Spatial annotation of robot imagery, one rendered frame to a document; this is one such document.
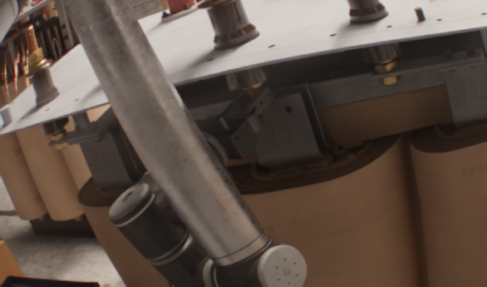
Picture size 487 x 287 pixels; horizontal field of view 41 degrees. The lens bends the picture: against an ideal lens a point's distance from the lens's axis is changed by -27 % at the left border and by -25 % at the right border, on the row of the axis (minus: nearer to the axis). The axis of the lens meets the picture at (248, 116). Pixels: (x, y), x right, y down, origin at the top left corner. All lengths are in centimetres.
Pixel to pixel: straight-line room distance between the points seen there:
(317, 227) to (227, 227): 43
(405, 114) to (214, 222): 54
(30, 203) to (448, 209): 352
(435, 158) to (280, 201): 36
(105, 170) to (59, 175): 254
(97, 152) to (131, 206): 51
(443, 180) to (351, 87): 29
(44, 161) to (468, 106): 322
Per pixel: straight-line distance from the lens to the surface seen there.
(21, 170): 461
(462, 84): 143
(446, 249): 160
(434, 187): 152
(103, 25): 116
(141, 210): 130
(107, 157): 178
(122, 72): 116
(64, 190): 436
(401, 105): 158
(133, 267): 190
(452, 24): 124
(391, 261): 167
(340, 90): 155
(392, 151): 159
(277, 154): 159
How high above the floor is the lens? 169
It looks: 17 degrees down
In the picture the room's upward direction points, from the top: 20 degrees counter-clockwise
